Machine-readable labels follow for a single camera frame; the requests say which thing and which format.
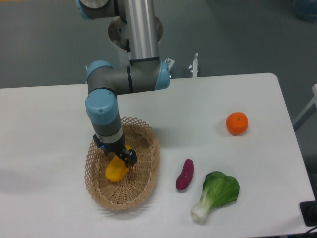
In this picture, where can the green bok choy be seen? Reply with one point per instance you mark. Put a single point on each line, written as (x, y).
(218, 190)

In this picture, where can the orange tangerine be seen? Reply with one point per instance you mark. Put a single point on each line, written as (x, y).
(237, 123)

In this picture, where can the black device at table edge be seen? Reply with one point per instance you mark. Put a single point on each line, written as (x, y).
(309, 212)

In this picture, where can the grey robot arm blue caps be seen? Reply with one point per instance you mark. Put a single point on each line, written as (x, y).
(145, 72)

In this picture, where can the yellow mango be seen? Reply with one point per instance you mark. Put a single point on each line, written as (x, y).
(116, 169)

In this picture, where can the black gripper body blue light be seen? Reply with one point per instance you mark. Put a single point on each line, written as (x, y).
(115, 147)

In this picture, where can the woven wicker basket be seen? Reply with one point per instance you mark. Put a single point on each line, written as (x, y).
(139, 181)

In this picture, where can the purple sweet potato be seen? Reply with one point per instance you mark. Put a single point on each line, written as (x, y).
(186, 175)

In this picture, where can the white table leg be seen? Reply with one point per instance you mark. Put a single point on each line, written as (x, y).
(307, 111)

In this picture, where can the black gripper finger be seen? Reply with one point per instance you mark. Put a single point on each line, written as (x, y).
(128, 156)

